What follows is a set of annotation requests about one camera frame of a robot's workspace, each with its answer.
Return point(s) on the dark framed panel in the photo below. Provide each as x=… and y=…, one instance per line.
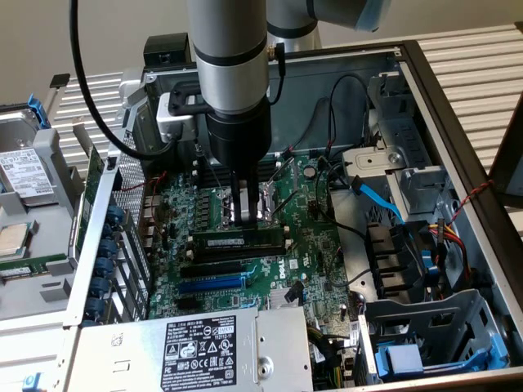
x=500, y=163

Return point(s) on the green RAM stick white label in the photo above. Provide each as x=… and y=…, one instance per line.
x=224, y=242
x=16, y=271

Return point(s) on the long black expansion slot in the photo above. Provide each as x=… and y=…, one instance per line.
x=210, y=269

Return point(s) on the silver corner bracket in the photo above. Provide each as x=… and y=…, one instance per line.
x=130, y=85

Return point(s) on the silver drive bay bracket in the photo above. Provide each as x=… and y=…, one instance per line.
x=367, y=161

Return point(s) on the silver CPU chip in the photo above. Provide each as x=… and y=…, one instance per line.
x=12, y=239

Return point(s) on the blue expansion slot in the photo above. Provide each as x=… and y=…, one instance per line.
x=210, y=284

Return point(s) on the blue plastic latch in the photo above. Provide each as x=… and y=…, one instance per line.
x=431, y=265

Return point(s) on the green Dell motherboard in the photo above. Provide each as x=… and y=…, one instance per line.
x=323, y=245

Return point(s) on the black plastic fan shroud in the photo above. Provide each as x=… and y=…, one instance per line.
x=388, y=253

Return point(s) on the silver power supply black label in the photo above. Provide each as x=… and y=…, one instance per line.
x=122, y=347

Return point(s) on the round coin battery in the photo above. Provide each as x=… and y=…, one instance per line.
x=310, y=171

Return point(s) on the blue plastic disk rail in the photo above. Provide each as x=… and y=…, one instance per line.
x=38, y=112

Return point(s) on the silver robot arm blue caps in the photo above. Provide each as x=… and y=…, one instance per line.
x=229, y=24

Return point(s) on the small black block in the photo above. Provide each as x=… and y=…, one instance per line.
x=60, y=80

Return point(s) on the blue disk caddy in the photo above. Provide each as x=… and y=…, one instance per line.
x=404, y=359

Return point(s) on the grey parts rack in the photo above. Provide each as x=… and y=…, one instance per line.
x=53, y=147

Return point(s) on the open grey PC case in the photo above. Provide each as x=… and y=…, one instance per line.
x=310, y=69

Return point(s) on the silver chipset heatsink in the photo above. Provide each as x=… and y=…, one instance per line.
x=278, y=300

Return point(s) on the hard disk white label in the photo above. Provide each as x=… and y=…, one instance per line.
x=24, y=171

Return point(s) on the tall silver drive bay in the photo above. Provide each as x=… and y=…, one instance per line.
x=402, y=130

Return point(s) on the short black expansion slot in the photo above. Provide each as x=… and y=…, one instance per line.
x=186, y=303

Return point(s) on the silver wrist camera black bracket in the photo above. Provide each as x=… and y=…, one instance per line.
x=171, y=120

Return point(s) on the grey disk bay cage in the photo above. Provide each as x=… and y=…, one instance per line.
x=408, y=314

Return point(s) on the black box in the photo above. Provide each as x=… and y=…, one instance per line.
x=163, y=49

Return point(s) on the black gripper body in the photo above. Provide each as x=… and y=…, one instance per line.
x=239, y=134

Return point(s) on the green graphics card silver bracket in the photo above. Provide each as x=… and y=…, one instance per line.
x=95, y=171

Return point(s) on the blue card retainer clip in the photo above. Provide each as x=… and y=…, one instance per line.
x=104, y=266
x=108, y=231
x=88, y=323
x=100, y=286
x=95, y=307
x=109, y=248
x=116, y=214

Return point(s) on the silver socket cover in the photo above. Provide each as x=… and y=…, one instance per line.
x=271, y=191

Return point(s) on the thin metal locking lever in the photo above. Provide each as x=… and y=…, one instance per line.
x=216, y=178
x=286, y=202

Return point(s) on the small blue clip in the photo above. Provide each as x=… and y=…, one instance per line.
x=32, y=384

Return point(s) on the CPU socket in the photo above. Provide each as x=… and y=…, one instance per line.
x=265, y=208

